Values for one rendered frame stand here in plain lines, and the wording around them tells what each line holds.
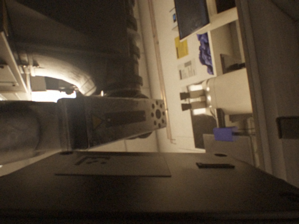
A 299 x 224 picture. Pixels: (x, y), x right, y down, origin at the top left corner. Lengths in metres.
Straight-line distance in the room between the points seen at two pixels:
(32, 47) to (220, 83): 0.71
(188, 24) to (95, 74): 1.08
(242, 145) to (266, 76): 0.53
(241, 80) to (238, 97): 0.07
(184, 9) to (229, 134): 0.99
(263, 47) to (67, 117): 0.67
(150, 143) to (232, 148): 1.74
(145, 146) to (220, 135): 1.94
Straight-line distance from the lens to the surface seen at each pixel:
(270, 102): 0.71
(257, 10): 0.78
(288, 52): 1.19
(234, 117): 0.93
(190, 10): 1.38
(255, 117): 0.67
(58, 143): 0.27
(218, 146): 1.22
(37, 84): 2.27
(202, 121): 1.72
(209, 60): 1.57
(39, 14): 0.27
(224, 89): 0.80
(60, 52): 0.35
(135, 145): 2.55
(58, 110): 0.26
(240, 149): 1.14
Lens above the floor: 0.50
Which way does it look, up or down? 55 degrees up
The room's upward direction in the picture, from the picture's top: 99 degrees counter-clockwise
